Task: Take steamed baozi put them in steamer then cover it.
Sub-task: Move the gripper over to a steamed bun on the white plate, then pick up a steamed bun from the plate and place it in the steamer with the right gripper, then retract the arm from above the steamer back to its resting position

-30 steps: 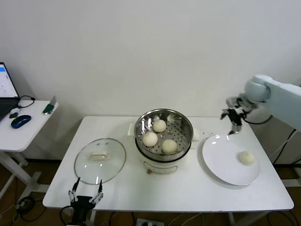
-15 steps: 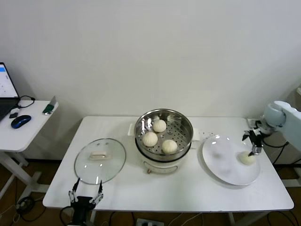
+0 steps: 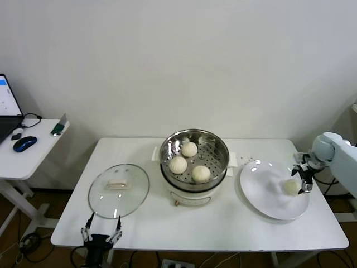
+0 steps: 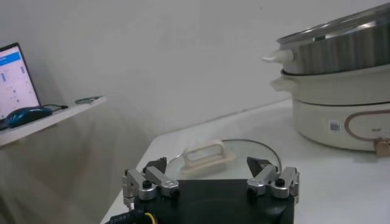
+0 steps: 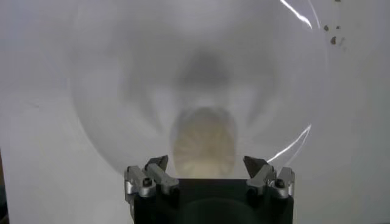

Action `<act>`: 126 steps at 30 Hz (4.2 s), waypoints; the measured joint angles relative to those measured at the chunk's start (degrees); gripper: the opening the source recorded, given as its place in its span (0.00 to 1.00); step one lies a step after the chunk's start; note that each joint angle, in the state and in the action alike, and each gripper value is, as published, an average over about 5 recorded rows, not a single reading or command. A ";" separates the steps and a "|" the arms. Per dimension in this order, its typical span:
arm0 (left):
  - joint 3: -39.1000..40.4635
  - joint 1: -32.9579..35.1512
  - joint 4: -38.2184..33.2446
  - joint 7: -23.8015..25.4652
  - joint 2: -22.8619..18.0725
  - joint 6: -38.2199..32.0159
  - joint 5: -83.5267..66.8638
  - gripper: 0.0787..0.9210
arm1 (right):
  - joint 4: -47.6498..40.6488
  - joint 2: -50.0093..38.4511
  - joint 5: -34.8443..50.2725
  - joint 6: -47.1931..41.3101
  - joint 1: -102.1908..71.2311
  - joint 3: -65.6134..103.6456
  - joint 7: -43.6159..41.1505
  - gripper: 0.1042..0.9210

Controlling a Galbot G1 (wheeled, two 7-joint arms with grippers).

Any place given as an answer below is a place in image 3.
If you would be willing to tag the blue computer mouse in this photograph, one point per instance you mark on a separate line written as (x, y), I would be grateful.
(25, 144)

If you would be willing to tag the white side desk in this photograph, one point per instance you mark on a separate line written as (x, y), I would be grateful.
(30, 162)

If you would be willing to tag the black laptop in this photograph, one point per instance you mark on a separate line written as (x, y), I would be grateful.
(8, 95)

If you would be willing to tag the white electric cooker pot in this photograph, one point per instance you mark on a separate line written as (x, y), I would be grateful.
(189, 199)

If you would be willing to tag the small black adapter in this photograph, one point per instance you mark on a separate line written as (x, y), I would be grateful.
(16, 137)

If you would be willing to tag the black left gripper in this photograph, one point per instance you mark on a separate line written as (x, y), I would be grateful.
(96, 251)

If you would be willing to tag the round glass pot lid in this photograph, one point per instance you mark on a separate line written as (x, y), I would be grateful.
(120, 184)

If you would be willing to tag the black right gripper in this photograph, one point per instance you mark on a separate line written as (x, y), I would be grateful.
(307, 174)

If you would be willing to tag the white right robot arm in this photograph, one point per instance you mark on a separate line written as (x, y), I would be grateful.
(343, 162)

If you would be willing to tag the green and silver tool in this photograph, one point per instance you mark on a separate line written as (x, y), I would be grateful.
(57, 128)

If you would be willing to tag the white steamed baozi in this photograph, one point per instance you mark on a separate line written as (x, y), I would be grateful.
(178, 165)
(290, 187)
(189, 149)
(201, 174)

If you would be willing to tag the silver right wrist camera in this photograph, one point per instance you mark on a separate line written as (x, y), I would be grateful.
(299, 157)

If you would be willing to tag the white round plate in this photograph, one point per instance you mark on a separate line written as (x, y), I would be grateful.
(262, 190)

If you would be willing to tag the white power strip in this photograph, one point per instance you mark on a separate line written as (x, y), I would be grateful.
(175, 263)

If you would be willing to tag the perforated steel steamer basket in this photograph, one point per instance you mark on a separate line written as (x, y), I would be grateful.
(214, 159)

